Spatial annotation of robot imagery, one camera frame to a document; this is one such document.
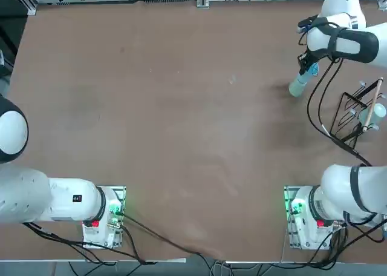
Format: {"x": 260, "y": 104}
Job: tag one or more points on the aluminium corner bracket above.
{"x": 32, "y": 9}

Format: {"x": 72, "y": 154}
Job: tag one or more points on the white post bracket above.
{"x": 203, "y": 4}

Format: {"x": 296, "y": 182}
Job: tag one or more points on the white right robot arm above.
{"x": 341, "y": 194}

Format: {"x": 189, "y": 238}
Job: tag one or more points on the blue plastic cup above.
{"x": 306, "y": 78}

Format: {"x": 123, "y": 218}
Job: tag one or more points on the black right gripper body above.
{"x": 303, "y": 62}

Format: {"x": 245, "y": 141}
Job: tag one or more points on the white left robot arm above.
{"x": 60, "y": 200}

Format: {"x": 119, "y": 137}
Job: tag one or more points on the pale green plastic cup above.
{"x": 379, "y": 111}
{"x": 295, "y": 90}

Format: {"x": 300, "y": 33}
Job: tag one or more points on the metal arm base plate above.
{"x": 288, "y": 236}
{"x": 119, "y": 191}

